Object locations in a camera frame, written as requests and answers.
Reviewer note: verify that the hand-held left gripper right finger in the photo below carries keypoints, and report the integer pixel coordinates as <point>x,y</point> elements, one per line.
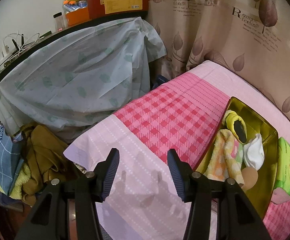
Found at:
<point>176,175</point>

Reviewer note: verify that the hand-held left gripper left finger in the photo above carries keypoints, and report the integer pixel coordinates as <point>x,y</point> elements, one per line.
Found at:
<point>110,172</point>

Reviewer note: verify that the tan sock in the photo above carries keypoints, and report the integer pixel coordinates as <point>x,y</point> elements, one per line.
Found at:
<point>249,177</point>

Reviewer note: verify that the yellow sock with black sole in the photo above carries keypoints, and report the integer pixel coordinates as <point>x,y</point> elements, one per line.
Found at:
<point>231,120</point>

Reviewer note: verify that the small white cloth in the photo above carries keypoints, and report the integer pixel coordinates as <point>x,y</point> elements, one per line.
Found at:
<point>254,152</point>

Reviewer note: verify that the red tin box gold inside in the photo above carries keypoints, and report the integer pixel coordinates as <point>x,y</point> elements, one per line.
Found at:
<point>254,120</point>

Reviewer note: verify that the pink checked bedsheet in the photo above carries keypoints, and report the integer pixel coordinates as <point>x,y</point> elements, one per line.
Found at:
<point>164,115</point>

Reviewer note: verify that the olive cloth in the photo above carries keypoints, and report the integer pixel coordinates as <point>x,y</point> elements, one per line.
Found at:
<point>45,155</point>

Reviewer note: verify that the yellow green towel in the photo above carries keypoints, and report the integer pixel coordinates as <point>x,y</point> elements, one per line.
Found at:
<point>21,182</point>

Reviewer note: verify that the pale blue plastic cover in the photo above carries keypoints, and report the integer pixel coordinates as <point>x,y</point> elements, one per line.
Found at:
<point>72,75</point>

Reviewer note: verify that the blue checked bag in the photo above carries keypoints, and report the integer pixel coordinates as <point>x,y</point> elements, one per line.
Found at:
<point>2,160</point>

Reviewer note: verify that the green tissue pack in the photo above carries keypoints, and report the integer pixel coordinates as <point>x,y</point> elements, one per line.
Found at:
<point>285,165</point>

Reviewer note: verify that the beige leaf print curtain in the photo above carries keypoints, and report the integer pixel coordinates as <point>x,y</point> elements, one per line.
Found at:
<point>222,30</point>

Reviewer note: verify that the clear jar with black lid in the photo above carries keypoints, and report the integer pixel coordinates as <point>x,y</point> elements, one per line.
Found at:
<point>58,22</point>

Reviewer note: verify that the orange box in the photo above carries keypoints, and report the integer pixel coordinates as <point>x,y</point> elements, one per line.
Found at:
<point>77,16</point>

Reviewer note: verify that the red cardboard box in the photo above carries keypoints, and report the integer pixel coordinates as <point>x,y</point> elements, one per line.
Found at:
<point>117,5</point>

